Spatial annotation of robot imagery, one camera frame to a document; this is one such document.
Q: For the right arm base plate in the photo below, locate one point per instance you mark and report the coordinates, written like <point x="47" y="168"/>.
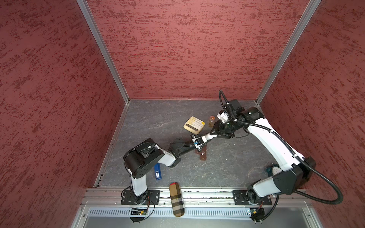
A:
<point x="249" y="198"/>

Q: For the left corner aluminium profile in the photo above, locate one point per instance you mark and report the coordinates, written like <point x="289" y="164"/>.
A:
<point x="86" y="11"/>

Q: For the plaid glasses case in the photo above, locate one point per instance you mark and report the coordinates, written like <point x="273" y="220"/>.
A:
<point x="176" y="199"/>

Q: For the yellow calculator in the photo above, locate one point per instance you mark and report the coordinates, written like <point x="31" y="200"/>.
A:
<point x="194" y="125"/>

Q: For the brown weekly pill organizer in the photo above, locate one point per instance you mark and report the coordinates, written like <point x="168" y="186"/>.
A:
<point x="202" y="153"/>

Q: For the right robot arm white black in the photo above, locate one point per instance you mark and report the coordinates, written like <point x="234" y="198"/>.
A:
<point x="292" y="169"/>

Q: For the teal alarm clock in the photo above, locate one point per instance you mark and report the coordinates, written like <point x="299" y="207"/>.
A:
<point x="273" y="170"/>

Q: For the aluminium front rail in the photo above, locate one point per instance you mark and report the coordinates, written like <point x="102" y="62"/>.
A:
<point x="199" y="203"/>

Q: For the corner aluminium profile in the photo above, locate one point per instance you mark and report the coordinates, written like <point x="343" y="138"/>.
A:
<point x="296" y="34"/>
<point x="86" y="11"/>

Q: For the white pill bottle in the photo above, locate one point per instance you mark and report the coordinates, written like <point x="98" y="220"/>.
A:
<point x="208" y="137"/>

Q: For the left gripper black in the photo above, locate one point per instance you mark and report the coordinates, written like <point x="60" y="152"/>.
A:
<point x="193" y="137"/>

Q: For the clear amber pill bottle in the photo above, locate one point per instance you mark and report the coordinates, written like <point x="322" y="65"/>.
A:
<point x="211" y="121"/>

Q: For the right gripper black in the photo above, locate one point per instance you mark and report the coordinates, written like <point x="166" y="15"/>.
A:
<point x="218" y="126"/>

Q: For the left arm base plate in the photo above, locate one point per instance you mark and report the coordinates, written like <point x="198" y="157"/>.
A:
<point x="150" y="197"/>

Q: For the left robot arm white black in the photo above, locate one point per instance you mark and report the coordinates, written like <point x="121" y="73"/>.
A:
<point x="139" y="160"/>

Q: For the right corner aluminium profile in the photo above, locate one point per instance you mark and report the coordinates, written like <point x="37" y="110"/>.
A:
<point x="296" y="34"/>

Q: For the right circuit board with wires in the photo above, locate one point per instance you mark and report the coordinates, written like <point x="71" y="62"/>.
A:
<point x="259" y="214"/>

